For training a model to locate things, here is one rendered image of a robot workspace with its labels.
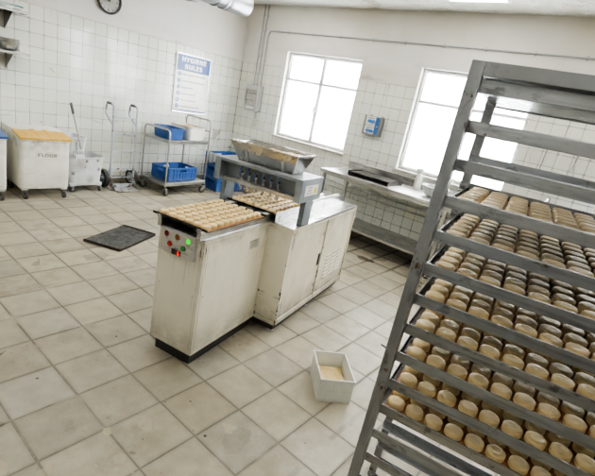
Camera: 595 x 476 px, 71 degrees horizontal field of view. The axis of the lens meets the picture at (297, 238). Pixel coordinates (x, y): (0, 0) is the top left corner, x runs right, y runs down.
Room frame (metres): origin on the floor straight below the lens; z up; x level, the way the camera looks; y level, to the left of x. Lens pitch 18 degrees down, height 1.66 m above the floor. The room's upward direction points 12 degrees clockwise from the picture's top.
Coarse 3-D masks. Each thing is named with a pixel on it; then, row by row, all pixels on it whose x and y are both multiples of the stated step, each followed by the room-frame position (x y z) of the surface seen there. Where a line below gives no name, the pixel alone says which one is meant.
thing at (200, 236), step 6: (318, 198) 3.57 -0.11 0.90; (324, 198) 3.63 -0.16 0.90; (270, 216) 2.81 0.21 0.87; (246, 222) 2.54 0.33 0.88; (252, 222) 2.60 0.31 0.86; (258, 222) 2.67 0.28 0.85; (228, 228) 2.36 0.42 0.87; (234, 228) 2.43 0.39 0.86; (240, 228) 2.48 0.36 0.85; (198, 234) 2.15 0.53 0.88; (204, 234) 2.17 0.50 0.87; (210, 234) 2.21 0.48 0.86; (216, 234) 2.27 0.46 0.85; (222, 234) 2.32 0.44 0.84; (198, 240) 2.14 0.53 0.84
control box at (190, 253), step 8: (176, 232) 2.21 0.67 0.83; (168, 240) 2.23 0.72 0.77; (176, 240) 2.21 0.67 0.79; (184, 240) 2.18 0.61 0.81; (192, 240) 2.16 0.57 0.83; (168, 248) 2.23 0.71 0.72; (176, 248) 2.21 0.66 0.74; (192, 248) 2.16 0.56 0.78; (184, 256) 2.18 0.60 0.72; (192, 256) 2.16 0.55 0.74
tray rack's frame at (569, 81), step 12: (492, 72) 0.99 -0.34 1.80; (504, 72) 0.98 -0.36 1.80; (516, 72) 0.97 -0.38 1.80; (528, 72) 0.96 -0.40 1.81; (540, 72) 0.95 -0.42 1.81; (552, 72) 0.94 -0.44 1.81; (564, 72) 0.94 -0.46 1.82; (528, 84) 1.21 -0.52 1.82; (540, 84) 0.96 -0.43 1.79; (552, 84) 0.94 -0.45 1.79; (564, 84) 0.93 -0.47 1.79; (576, 84) 0.92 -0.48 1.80; (588, 84) 0.91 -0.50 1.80
